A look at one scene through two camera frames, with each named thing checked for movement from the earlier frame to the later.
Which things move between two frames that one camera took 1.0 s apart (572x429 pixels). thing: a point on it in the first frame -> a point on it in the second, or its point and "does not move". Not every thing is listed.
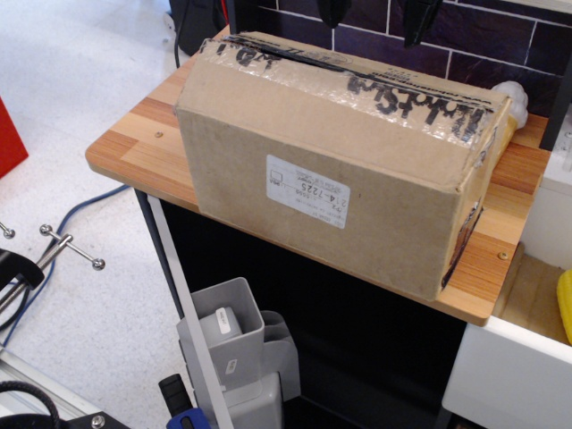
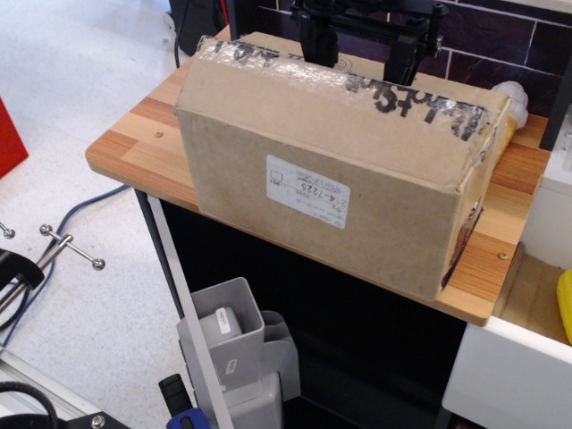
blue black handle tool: x=184 y=415 does not move
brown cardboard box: x=359 y=169 does not move
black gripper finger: x=332 y=11 -> x=319 y=39
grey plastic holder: x=259 y=404 does not move
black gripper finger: x=419 y=14 -> x=406 y=52
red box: x=12 y=150 does not move
